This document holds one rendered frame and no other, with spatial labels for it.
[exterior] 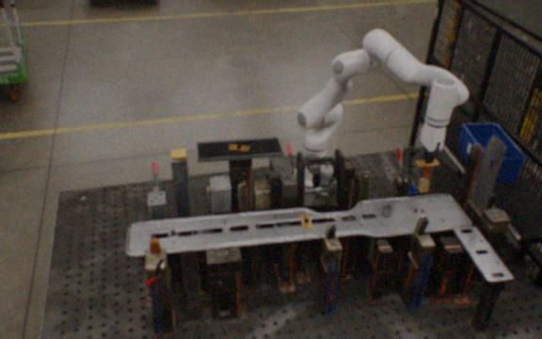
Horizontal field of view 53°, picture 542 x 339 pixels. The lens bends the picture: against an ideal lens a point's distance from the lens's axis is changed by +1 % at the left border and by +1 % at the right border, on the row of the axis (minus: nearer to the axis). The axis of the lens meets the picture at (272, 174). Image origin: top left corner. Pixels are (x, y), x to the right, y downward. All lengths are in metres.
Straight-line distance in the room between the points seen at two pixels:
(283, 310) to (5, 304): 1.81
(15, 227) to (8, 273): 0.44
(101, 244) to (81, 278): 0.21
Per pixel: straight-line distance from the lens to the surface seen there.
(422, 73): 2.08
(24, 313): 3.40
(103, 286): 2.41
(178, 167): 2.30
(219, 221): 2.16
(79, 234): 2.69
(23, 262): 3.72
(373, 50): 2.17
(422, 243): 2.09
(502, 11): 4.63
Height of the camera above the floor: 2.39
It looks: 35 degrees down
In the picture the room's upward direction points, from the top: 2 degrees clockwise
